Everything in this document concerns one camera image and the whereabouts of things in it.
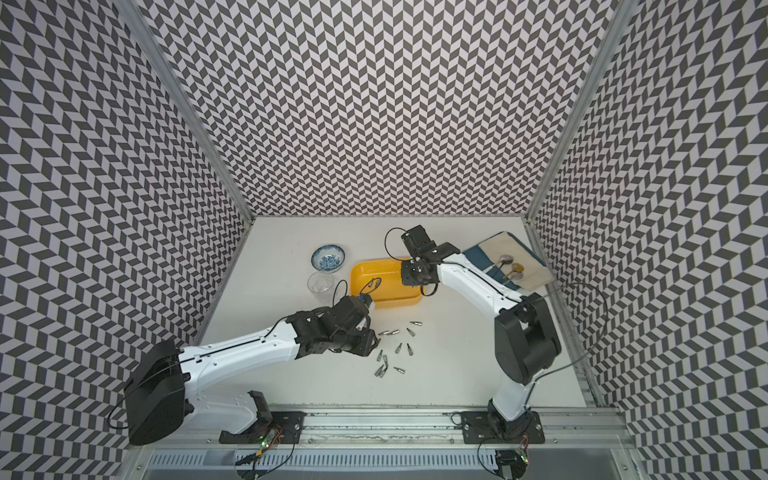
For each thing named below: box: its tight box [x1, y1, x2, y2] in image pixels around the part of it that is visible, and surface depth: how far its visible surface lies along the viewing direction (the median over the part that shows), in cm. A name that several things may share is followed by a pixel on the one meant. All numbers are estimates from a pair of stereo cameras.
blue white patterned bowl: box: [311, 244, 346, 273], surface depth 107 cm
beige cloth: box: [478, 232, 554, 290], surface depth 107 cm
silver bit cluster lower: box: [374, 354, 389, 378], surface depth 84 cm
